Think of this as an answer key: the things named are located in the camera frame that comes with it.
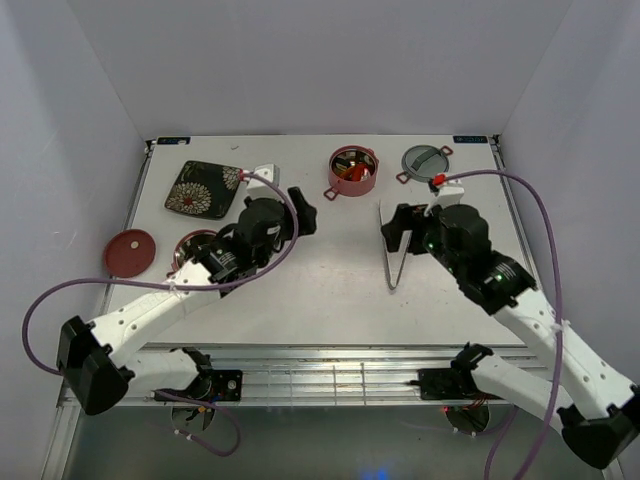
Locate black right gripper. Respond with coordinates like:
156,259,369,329
381,203,465,278

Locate stainless steel tongs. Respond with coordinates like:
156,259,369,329
380,231,412,294

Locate red sausage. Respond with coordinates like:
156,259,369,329
341,163,369,182

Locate pink steel-lined bowl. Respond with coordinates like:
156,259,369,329
166,229,217,278
323,145,379,201

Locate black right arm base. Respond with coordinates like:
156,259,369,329
414,368,478,400

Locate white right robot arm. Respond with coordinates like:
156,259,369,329
381,204,639,469

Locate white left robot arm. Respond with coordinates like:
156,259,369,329
57,187,317,415

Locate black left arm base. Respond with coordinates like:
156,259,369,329
203,370,244,402

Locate black patterned square plate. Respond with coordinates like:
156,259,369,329
164,160,241,220

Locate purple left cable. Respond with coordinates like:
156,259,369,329
23,169,300,457

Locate purple cable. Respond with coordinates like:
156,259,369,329
23,169,300,457
439,168,563,480

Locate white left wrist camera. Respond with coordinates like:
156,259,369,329
243,163,280,200

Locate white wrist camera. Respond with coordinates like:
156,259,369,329
424,173,465,217
243,163,280,200

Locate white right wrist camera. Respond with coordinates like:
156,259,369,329
424,173,465,217

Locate grey lid with handle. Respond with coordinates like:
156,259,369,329
396,145,454,184

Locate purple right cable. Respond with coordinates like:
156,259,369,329
439,168,563,480

